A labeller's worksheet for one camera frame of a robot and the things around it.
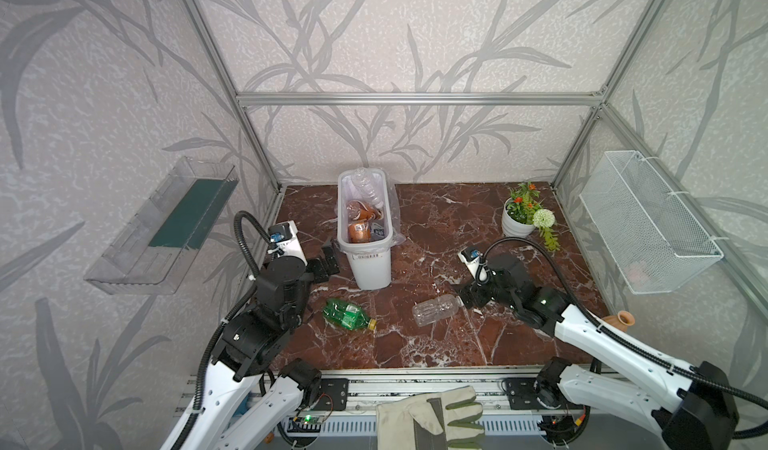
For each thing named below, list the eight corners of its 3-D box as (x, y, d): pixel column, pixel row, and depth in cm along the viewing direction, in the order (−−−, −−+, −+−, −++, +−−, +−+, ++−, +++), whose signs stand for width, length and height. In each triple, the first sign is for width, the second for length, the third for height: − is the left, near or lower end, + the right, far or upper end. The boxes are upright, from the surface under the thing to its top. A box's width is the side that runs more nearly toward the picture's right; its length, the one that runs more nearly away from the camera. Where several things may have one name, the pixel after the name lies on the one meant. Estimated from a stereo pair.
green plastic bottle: (321, 322, 88) (318, 316, 84) (329, 303, 91) (327, 297, 88) (373, 335, 85) (372, 330, 82) (379, 315, 89) (378, 310, 85)
